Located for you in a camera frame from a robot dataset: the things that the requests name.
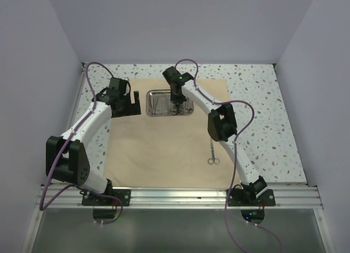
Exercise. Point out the steel forceps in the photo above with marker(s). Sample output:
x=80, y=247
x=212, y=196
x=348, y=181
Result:
x=157, y=105

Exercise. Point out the steel surgical scissors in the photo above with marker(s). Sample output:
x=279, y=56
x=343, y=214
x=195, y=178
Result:
x=213, y=159

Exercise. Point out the beige cloth wrap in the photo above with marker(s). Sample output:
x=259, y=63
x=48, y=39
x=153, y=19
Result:
x=166, y=151

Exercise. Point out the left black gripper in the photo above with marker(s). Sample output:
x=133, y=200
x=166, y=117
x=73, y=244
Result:
x=130, y=111

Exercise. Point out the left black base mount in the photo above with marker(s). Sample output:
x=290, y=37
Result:
x=120, y=197

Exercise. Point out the steel instrument tray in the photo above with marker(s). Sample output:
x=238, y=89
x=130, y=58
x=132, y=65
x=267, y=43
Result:
x=169, y=109

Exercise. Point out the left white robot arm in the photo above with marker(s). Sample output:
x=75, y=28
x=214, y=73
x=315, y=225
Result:
x=66, y=156

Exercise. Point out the left aluminium side rail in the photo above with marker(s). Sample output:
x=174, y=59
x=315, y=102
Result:
x=76, y=99

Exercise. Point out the aluminium front rail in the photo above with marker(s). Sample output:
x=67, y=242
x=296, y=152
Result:
x=59, y=195

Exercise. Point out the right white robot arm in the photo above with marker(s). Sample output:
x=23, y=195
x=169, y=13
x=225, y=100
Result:
x=221, y=127

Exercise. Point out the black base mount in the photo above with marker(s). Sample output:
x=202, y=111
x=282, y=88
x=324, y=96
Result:
x=120, y=197
x=238, y=197

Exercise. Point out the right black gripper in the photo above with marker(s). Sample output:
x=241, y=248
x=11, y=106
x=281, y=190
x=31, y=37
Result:
x=177, y=101

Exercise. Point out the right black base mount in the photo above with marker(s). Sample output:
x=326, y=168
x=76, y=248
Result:
x=238, y=197

